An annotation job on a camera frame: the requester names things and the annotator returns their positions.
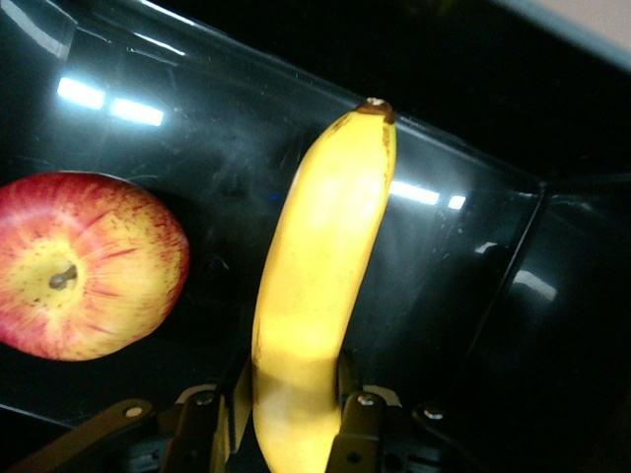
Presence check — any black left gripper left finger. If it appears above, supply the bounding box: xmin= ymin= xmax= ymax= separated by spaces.
xmin=9 ymin=358 xmax=256 ymax=473

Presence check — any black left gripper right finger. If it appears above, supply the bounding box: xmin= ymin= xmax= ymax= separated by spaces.
xmin=327 ymin=347 xmax=474 ymax=473

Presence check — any black rectangular plastic box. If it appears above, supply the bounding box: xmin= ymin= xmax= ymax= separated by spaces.
xmin=0 ymin=0 xmax=631 ymax=473

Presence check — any yellow banana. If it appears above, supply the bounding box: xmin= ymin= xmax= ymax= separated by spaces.
xmin=250 ymin=97 xmax=397 ymax=473

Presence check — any red yellow apple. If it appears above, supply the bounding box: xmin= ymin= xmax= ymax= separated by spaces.
xmin=0 ymin=170 xmax=191 ymax=363

